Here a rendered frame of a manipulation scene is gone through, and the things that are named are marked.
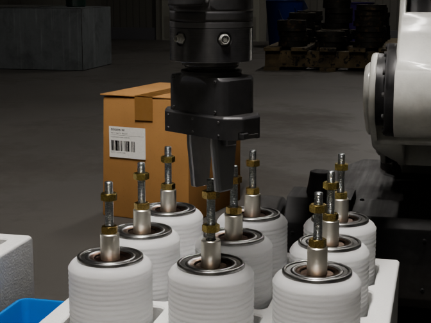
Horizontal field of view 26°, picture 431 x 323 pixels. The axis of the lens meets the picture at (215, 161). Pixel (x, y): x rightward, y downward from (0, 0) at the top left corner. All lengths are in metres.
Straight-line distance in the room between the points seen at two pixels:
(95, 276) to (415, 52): 0.62
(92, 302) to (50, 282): 0.77
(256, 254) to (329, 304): 0.16
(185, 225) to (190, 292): 0.26
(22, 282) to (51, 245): 0.63
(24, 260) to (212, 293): 0.50
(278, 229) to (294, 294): 0.26
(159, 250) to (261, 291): 0.13
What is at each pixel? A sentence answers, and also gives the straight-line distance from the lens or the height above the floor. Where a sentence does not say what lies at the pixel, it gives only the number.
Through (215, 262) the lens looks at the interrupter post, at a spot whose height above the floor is 0.26.
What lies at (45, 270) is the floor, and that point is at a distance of 1.89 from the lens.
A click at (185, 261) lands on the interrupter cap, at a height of 0.25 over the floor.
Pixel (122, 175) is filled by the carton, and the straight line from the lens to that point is 2.26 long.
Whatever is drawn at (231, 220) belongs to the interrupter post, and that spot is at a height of 0.28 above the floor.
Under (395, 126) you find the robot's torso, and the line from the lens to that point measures 1.41.
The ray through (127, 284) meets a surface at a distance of 1.04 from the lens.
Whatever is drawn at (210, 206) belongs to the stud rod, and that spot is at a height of 0.32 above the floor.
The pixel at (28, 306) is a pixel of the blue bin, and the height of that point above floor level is 0.11.
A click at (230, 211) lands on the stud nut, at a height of 0.29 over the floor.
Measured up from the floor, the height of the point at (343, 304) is 0.23.
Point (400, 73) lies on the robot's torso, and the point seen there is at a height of 0.43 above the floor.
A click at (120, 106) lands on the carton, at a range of 2.24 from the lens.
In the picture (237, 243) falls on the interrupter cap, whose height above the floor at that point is 0.25.
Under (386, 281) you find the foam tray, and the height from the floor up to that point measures 0.18.
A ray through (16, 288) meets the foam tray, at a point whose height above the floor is 0.11.
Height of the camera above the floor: 0.56
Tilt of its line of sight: 11 degrees down
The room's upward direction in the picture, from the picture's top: straight up
